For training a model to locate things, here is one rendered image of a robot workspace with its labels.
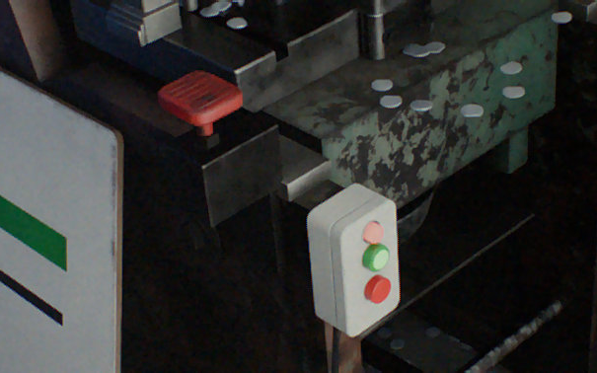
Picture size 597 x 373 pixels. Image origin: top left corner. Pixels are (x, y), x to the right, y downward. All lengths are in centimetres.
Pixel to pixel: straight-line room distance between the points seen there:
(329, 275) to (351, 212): 7
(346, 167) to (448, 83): 16
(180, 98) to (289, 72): 23
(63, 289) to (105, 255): 12
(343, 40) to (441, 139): 16
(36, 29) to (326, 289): 54
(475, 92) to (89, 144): 45
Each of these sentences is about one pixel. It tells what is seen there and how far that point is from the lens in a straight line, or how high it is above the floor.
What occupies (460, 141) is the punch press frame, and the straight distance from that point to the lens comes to 148.
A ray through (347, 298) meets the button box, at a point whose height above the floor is 55.
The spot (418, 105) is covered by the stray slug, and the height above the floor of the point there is 65.
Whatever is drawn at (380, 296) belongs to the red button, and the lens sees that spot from 126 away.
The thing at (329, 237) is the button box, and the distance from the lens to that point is 121.
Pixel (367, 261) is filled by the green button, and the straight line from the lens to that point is 122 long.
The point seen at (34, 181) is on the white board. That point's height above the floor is 47.
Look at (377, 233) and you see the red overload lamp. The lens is 121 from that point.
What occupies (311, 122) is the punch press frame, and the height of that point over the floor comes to 64.
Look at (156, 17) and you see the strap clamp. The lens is 138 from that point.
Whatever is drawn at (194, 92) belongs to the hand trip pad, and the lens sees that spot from 116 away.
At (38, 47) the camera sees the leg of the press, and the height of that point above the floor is 63.
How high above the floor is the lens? 133
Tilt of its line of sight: 34 degrees down
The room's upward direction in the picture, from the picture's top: 5 degrees counter-clockwise
